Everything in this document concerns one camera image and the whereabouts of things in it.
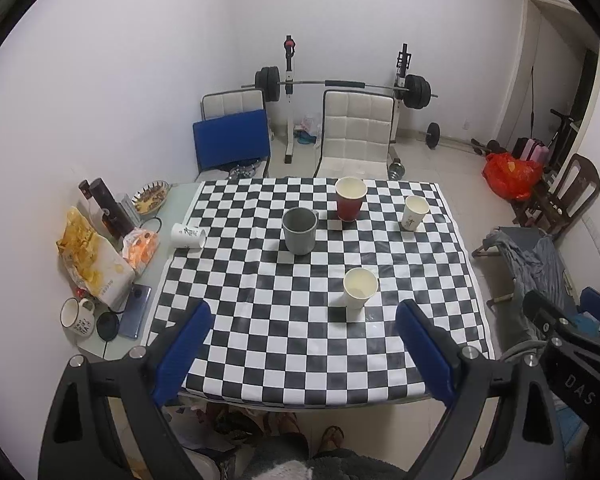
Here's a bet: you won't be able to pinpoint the white enamel mug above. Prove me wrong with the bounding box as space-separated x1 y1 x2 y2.
61 297 97 340

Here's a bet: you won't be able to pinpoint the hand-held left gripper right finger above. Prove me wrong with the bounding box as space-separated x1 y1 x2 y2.
396 299 567 480

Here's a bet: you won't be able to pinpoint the blue chair cushion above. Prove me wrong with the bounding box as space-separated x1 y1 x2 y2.
192 108 272 173

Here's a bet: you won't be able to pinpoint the dark wooden chair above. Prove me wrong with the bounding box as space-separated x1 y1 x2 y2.
512 154 600 238

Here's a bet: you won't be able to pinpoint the red paper cup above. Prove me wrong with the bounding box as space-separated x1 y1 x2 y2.
335 176 368 222

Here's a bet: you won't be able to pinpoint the plain white paper cup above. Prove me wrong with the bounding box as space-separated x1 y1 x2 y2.
343 267 379 310

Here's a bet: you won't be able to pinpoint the door frame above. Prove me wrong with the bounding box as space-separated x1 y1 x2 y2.
495 0 600 161

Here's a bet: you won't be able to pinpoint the blue smartphone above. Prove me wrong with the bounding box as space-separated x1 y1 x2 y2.
117 284 152 339

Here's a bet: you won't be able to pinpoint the white padded chair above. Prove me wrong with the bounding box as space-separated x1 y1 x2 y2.
314 90 397 179
201 88 271 181

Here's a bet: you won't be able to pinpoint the black white checkered tablecloth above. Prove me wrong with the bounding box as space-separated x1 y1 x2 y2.
145 177 496 407

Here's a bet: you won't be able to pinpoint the black round coaster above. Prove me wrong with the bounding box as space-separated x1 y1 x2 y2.
95 311 126 342

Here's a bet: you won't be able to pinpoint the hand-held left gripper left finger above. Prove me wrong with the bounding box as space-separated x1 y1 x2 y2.
39 300 215 480

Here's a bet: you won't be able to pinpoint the plate of snacks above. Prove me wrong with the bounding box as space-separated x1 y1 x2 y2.
131 180 171 216

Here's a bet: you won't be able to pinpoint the orange snack packet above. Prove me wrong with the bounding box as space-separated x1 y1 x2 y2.
121 227 161 277

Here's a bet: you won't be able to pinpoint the grey clothes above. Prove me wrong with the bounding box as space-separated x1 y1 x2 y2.
482 227 576 311

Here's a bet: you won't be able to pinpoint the white printed paper cup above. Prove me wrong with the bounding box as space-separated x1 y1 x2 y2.
170 222 207 250
400 196 430 232

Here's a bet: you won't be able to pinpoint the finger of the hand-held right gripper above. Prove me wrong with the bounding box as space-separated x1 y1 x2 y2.
523 289 577 342

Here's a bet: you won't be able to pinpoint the red plastic bag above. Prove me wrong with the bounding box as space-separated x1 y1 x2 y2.
482 152 545 201

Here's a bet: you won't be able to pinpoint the long barbell with black plates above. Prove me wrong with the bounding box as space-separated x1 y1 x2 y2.
254 66 438 111

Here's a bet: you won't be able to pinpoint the grey cup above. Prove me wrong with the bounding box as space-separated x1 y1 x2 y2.
281 207 319 256

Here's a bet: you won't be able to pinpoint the blue chair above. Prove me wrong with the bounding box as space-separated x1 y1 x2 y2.
577 287 600 331

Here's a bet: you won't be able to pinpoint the white barbell rack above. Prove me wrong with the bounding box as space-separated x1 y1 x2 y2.
280 35 416 165

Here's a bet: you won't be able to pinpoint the person's grey fleece clothing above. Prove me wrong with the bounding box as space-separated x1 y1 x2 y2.
240 432 406 480

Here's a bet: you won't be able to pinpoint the black scooter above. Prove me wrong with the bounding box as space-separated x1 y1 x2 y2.
550 108 578 171

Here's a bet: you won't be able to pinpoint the yellow chip bag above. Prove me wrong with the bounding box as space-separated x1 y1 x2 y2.
56 206 137 311

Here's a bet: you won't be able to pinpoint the short barbell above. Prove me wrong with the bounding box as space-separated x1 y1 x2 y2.
424 122 501 156

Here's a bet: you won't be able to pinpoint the person's foot in sandal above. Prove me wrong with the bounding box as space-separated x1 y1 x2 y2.
316 425 345 456

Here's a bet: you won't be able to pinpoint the pink suitcase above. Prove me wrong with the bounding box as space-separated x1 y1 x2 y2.
512 137 551 163

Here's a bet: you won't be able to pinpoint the black bottle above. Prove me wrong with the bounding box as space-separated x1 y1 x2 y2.
78 177 135 241

